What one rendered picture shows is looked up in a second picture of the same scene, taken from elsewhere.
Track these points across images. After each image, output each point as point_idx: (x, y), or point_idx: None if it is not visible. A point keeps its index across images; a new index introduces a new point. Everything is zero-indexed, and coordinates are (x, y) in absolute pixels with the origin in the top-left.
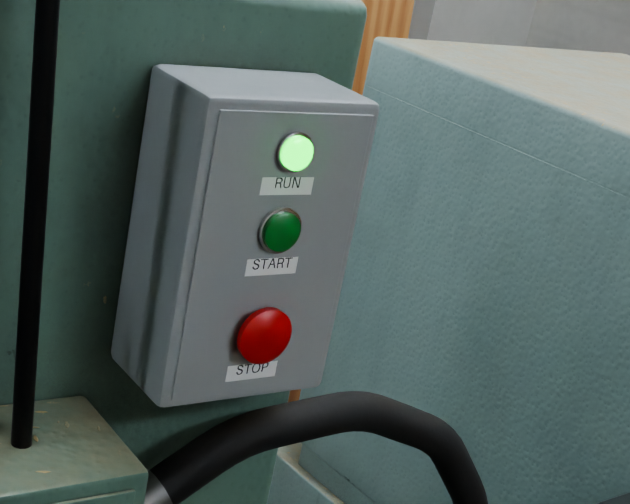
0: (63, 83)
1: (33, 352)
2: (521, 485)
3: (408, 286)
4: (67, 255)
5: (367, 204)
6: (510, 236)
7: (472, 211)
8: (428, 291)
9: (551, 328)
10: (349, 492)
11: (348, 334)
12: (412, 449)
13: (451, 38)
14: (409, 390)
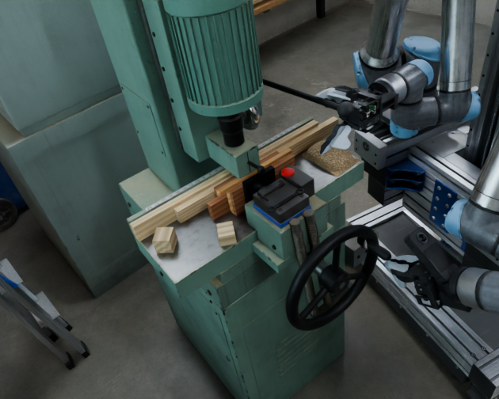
0: None
1: None
2: (93, 57)
3: (21, 45)
4: None
5: None
6: (41, 0)
7: (24, 4)
8: (29, 39)
9: (70, 13)
10: (48, 121)
11: (13, 80)
12: (59, 85)
13: None
14: (46, 71)
